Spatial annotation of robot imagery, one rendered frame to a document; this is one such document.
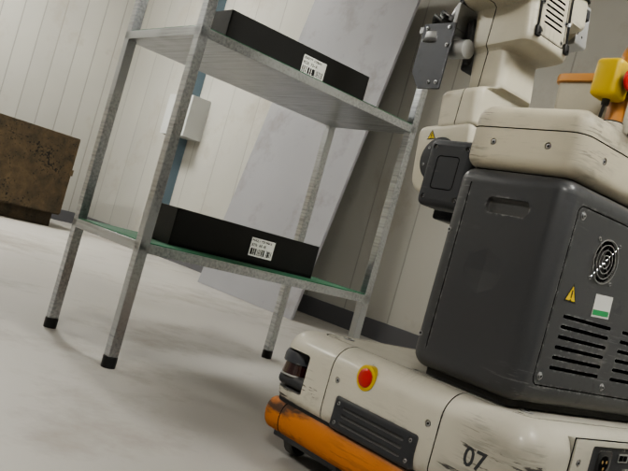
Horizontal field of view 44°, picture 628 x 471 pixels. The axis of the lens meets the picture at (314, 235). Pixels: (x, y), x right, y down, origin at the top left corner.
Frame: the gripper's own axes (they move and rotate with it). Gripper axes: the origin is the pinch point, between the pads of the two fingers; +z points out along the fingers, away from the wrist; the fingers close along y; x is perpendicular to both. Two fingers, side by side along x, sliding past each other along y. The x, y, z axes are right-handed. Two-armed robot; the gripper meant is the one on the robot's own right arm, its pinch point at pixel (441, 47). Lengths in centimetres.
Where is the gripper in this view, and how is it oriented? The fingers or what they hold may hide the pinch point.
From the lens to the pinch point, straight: 238.1
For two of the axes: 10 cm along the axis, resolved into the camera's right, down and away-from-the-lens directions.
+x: 4.3, 5.8, -6.9
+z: -5.1, 7.9, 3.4
